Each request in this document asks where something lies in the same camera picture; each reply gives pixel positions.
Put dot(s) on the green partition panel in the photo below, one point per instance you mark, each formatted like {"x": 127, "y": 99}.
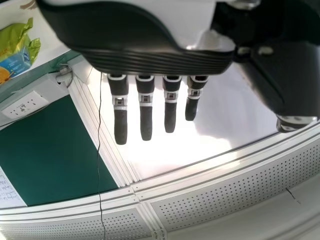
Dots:
{"x": 50, "y": 155}

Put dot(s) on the yellow-green biscuit packet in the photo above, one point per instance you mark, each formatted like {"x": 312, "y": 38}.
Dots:
{"x": 17, "y": 50}

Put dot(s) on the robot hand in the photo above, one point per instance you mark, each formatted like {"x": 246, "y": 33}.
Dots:
{"x": 150, "y": 37}

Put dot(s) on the whiteboard with writing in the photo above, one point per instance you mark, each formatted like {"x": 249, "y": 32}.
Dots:
{"x": 10, "y": 190}

